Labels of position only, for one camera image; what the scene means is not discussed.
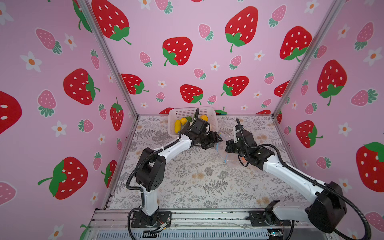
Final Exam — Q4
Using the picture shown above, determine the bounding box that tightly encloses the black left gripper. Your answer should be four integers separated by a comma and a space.
197, 130, 223, 149

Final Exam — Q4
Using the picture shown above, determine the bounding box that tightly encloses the white plastic basket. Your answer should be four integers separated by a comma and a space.
168, 107, 219, 137

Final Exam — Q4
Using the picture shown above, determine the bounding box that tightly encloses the clear zip top bag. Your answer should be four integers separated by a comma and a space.
215, 133, 249, 168

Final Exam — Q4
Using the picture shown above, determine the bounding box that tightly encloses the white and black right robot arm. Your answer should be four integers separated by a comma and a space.
226, 119, 372, 240

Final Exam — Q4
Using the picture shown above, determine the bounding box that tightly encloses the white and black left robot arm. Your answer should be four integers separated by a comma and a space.
126, 108, 223, 240

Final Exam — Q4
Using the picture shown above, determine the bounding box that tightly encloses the small yellow toy lemon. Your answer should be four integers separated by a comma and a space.
180, 118, 188, 126

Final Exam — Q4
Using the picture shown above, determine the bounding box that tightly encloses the yellow toy banana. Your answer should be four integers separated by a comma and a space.
174, 120, 182, 134

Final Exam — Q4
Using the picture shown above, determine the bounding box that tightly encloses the floral patterned table mat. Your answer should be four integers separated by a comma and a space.
108, 116, 306, 210

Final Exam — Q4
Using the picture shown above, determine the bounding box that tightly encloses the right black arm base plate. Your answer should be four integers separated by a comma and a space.
246, 210, 292, 227

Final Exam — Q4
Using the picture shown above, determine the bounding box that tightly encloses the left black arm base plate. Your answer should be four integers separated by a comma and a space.
130, 211, 172, 228

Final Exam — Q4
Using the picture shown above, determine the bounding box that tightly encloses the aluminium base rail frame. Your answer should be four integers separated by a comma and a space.
82, 209, 337, 240

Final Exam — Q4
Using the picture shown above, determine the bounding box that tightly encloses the right aluminium corner post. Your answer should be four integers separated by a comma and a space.
272, 0, 345, 120

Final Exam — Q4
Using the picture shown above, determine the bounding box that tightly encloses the aluminium corner post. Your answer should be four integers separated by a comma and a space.
272, 0, 345, 120
79, 0, 139, 120

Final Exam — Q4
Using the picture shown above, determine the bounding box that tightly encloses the left aluminium corner post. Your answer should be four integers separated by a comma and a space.
79, 0, 139, 120

